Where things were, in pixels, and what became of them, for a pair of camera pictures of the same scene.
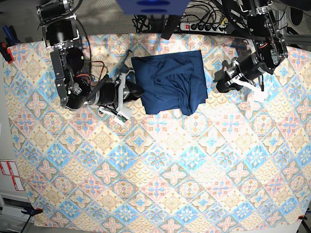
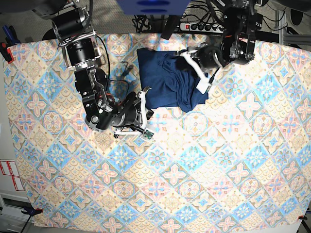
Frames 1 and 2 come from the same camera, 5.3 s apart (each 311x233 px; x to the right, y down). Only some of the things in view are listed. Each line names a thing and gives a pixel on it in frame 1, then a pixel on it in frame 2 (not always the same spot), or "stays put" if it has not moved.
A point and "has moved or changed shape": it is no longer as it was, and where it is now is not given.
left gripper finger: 119,118 -> 116,132
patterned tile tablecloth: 243,157 stays put
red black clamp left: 6,52 stays put
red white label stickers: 9,168 stays put
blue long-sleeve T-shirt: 171,81 has moved or changed shape
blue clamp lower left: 32,211 stays put
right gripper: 247,67 -> 210,57
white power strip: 203,27 stays put
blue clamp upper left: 11,39 stays put
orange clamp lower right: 302,217 stays put
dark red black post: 171,25 stays put
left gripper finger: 128,90 -> 142,95
